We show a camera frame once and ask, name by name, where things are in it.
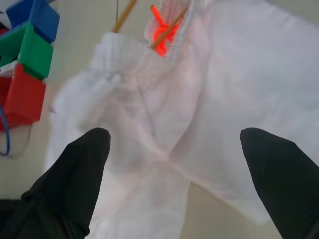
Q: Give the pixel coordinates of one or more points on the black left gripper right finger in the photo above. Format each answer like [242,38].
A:
[284,179]

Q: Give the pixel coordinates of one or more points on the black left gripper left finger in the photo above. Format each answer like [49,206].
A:
[69,179]

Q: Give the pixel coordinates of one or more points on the white shorts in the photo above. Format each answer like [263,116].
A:
[174,99]

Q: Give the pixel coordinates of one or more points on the red plastic bin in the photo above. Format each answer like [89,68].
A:
[23,99]

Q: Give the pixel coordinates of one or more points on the green plastic bin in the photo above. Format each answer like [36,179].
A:
[35,54]

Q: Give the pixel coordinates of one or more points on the blue plastic bin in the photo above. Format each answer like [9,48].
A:
[40,17]

